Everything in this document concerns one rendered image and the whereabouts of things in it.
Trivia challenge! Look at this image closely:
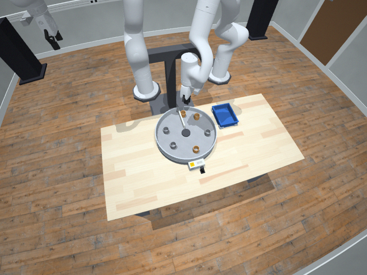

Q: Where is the blue shallow tray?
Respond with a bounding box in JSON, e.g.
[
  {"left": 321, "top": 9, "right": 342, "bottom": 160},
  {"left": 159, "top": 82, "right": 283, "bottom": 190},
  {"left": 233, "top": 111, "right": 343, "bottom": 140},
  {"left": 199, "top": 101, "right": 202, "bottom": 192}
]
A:
[{"left": 212, "top": 103, "right": 239, "bottom": 128}]

